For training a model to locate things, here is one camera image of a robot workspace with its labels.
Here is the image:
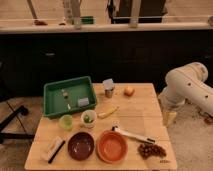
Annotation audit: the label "small grey towel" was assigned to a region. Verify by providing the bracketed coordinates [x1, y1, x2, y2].
[103, 79, 115, 90]

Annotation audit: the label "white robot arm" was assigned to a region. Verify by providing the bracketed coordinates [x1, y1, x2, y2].
[158, 62, 213, 126]

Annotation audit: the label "bunch of brown grapes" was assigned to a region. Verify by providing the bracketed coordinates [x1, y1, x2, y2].
[138, 144, 166, 159]

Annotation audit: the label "orange fruit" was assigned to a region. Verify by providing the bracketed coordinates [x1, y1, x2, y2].
[124, 86, 135, 97]

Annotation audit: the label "yellow banana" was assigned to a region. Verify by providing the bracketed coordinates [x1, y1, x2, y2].
[98, 106, 119, 119]

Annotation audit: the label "orange bowl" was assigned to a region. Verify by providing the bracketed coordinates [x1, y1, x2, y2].
[96, 130, 128, 164]

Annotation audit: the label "metal cup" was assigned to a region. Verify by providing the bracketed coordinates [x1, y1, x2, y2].
[105, 89, 114, 98]

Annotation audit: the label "white cup with green item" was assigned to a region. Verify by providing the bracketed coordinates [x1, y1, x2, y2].
[81, 110, 97, 128]

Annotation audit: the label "grey block in tray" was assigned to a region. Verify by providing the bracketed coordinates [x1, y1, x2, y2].
[78, 98, 89, 107]

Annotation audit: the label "dark purple bowl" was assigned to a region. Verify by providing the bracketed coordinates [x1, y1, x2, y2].
[68, 132, 94, 161]

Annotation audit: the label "light green cup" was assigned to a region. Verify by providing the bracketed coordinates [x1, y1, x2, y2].
[59, 115, 72, 130]

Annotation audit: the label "small items in tray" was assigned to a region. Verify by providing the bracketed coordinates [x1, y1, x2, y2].
[61, 89, 71, 110]

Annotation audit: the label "green plastic tray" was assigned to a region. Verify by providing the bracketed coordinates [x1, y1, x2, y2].
[43, 76, 97, 118]

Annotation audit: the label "black chair base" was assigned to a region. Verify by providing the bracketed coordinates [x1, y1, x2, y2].
[0, 105, 35, 144]

